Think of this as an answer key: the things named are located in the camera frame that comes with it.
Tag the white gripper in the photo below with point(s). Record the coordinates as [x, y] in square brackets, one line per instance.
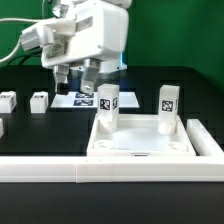
[100, 35]

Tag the white square table top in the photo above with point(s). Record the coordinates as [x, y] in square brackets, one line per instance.
[137, 135]

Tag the white marker plate with tags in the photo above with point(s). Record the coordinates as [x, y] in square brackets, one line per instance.
[78, 100]

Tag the white block at left edge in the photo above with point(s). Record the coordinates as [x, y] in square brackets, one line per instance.
[1, 128]

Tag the white L-shaped obstacle fence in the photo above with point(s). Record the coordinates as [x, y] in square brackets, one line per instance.
[206, 166]

